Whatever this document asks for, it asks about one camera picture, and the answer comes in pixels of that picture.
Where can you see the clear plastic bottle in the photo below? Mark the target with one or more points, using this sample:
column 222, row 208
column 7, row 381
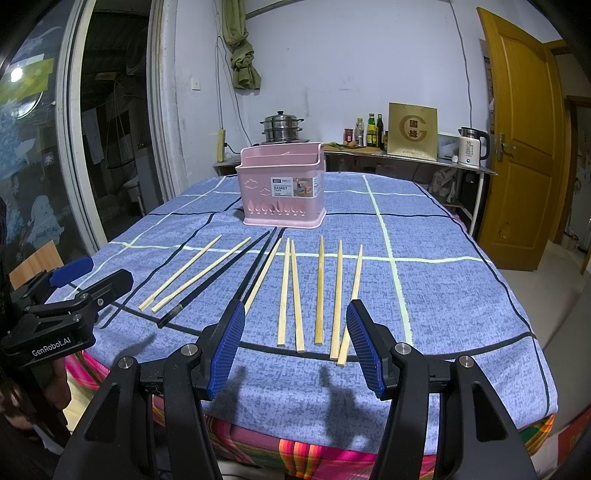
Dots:
column 360, row 132

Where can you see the colourful striped blanket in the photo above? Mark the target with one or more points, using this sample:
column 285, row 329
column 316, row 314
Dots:
column 296, row 459

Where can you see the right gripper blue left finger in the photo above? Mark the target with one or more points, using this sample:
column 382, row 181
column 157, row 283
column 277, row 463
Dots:
column 221, row 348

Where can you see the metal kitchen shelf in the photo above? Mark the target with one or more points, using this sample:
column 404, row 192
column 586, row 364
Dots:
column 467, row 183

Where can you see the black chopstick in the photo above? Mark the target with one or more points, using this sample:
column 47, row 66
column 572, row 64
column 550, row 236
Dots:
column 246, row 285
column 192, row 292

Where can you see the white electric kettle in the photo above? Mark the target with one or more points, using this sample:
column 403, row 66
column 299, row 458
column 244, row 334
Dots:
column 474, row 147

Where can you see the dark sauce bottle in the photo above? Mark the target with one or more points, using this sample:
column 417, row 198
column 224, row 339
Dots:
column 380, row 133

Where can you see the yellow wooden door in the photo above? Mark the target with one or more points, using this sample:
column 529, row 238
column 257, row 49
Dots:
column 528, row 146

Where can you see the green oil bottle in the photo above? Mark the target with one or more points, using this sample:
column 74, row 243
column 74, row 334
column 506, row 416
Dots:
column 372, row 131

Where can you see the white wall switch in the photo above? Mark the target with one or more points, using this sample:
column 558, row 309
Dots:
column 195, row 84

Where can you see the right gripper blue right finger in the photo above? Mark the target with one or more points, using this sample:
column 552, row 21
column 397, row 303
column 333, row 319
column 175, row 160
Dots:
column 370, row 348

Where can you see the steel steamer pot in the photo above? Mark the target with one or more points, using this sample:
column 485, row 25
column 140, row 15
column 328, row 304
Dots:
column 281, row 128

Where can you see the wooden chopstick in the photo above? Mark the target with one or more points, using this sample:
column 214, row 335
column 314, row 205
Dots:
column 176, row 274
column 344, row 349
column 199, row 275
column 319, row 311
column 282, row 323
column 260, row 277
column 298, row 316
column 336, row 318

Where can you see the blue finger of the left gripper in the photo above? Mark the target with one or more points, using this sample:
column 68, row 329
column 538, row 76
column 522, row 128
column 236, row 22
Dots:
column 70, row 272

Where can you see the blue checked tablecloth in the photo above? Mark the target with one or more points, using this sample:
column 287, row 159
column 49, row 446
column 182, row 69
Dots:
column 385, row 241

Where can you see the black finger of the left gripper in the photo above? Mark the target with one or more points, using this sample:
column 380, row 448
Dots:
column 105, row 291

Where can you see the person left hand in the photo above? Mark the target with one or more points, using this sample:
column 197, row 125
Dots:
column 30, row 396

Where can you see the gold gift box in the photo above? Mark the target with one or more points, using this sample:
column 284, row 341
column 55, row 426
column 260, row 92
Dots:
column 413, row 131

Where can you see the pink plastic utensil caddy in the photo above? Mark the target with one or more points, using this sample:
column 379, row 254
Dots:
column 282, row 185

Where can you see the yellow power strip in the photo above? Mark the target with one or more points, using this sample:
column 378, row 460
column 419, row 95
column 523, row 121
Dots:
column 220, row 146

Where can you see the green hanging cloth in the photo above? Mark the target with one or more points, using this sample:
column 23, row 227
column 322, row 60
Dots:
column 236, row 38

